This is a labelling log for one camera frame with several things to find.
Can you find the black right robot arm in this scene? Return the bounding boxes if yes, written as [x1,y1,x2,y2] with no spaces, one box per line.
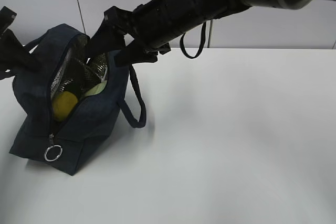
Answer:
[85,0,334,66]

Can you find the green lidded glass container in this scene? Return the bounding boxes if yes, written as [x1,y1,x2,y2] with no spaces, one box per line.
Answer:
[84,80,107,97]

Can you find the dark blue lunch bag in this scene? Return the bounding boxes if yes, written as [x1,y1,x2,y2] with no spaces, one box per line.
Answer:
[9,24,146,175]

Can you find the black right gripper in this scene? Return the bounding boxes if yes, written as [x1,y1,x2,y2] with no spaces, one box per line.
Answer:
[85,1,171,67]

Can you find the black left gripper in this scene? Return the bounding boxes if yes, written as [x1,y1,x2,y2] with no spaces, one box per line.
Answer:
[0,6,40,80]

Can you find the yellow lemon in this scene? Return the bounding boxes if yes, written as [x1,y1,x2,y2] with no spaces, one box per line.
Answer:
[52,91,79,122]

